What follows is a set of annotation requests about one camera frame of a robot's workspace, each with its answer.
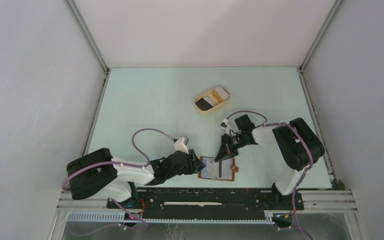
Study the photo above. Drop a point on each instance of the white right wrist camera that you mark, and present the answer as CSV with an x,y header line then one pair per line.
x,y
224,126

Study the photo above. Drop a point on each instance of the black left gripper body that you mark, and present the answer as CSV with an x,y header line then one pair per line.
x,y
189,168

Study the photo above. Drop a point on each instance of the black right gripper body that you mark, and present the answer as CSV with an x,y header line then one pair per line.
x,y
238,142

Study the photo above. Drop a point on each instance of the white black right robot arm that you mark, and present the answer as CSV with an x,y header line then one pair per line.
x,y
298,144

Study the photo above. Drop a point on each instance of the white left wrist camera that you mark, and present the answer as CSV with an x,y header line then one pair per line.
x,y
180,144

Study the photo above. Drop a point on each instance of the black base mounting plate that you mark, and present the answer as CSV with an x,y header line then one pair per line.
x,y
210,204

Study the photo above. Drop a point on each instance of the white small card stack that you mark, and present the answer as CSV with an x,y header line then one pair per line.
x,y
210,101

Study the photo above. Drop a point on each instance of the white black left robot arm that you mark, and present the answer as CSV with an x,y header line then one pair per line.
x,y
99,174

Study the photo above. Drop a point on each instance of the brown leather card holder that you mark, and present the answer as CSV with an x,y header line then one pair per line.
x,y
225,174

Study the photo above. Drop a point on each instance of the aluminium frame rail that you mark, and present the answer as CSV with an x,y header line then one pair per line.
x,y
314,201

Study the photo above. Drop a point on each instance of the beige oval tray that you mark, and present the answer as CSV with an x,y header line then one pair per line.
x,y
209,93

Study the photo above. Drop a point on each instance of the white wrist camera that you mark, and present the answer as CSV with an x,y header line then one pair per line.
x,y
224,126
180,144

